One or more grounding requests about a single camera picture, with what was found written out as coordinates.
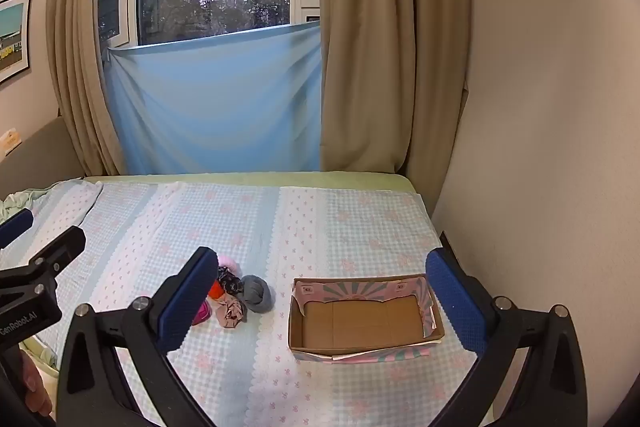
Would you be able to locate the beige curtain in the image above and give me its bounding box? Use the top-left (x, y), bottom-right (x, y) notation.
top-left (317, 0), bottom-right (473, 195)
top-left (45, 0), bottom-right (131, 178)

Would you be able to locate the blue checkered floral blanket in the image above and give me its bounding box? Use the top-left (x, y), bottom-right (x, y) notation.
top-left (0, 179), bottom-right (481, 427)

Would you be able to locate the light blue cloth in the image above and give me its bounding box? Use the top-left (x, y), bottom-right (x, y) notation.
top-left (103, 22), bottom-right (323, 175)

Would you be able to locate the small paper label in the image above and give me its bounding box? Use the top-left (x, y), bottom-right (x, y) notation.
top-left (0, 127), bottom-right (22, 155)

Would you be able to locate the cardboard box with pink print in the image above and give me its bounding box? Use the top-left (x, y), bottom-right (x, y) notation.
top-left (287, 273), bottom-right (446, 364)

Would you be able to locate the grey knitted scrunchie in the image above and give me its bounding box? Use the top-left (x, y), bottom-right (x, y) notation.
top-left (239, 274), bottom-right (272, 313)

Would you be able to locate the framed wall picture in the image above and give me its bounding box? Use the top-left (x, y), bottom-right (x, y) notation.
top-left (0, 0), bottom-right (33, 84)

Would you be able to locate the black patterned scrunchie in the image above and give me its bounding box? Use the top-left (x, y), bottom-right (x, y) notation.
top-left (217, 266), bottom-right (243, 295)

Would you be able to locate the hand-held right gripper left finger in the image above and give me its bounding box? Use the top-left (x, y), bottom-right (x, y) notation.
top-left (56, 246), bottom-right (221, 427)

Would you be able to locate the pink patterned scrunchie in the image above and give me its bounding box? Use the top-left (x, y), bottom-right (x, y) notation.
top-left (216, 296), bottom-right (248, 330)

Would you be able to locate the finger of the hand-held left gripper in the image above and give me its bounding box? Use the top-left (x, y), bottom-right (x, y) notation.
top-left (0, 226), bottom-right (87, 297)
top-left (0, 208), bottom-right (35, 249)

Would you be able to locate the pale green cloth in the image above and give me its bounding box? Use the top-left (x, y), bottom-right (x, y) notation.
top-left (0, 189), bottom-right (56, 223)

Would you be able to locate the person's left hand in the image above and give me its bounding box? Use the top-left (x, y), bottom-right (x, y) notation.
top-left (19, 343), bottom-right (55, 419)

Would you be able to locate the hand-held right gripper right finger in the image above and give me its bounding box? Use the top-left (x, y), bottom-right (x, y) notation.
top-left (425, 247), bottom-right (588, 427)

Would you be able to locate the light green bed sheet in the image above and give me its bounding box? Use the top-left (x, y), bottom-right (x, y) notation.
top-left (82, 171), bottom-right (418, 194)

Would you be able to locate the beige headboard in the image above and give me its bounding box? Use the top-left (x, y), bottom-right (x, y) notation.
top-left (0, 116), bottom-right (86, 200)

